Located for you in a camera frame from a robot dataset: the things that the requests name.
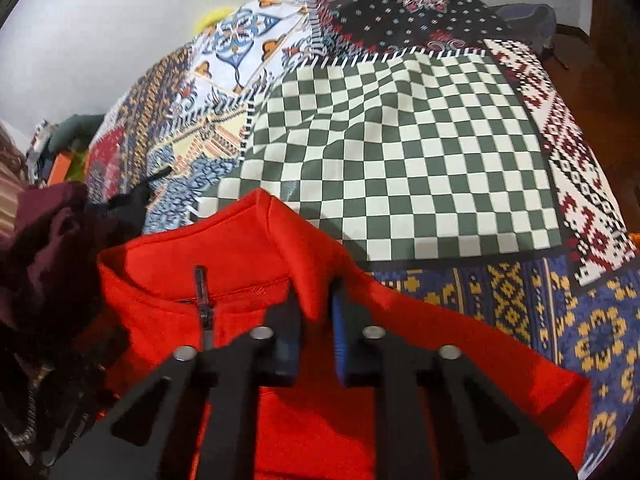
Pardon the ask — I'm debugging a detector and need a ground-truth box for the red zip jacket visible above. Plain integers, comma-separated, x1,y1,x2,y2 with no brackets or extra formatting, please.
95,188,593,480

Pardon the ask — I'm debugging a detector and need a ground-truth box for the black folded clothing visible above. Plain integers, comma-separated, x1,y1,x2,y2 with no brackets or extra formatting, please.
0,169,172,461

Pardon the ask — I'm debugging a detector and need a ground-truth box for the grey backpack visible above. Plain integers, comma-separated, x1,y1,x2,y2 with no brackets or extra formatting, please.
492,4,558,53

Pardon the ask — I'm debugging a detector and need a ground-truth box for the brown striped curtain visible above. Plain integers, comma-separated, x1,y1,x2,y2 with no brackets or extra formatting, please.
0,120,28,241

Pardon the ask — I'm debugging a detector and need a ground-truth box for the patchwork bed cover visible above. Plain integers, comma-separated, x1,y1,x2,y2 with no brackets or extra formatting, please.
85,0,640,480

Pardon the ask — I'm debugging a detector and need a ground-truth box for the dark green bag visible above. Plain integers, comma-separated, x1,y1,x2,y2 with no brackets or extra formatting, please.
47,114,106,153

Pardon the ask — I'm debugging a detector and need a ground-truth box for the maroon folded clothing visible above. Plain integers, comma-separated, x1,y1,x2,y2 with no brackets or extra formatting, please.
0,181,108,331

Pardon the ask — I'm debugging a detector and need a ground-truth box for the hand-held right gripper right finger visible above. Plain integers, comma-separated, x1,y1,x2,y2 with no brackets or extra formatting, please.
330,285,578,480

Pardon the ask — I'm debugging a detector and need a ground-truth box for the orange box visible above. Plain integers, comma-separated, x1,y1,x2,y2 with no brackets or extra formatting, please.
47,152,71,186

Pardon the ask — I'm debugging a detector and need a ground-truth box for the yellow curved object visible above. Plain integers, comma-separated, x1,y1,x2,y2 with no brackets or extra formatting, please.
192,7,228,31

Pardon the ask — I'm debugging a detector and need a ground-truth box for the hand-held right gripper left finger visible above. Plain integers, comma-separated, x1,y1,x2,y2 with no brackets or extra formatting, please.
50,290,303,480

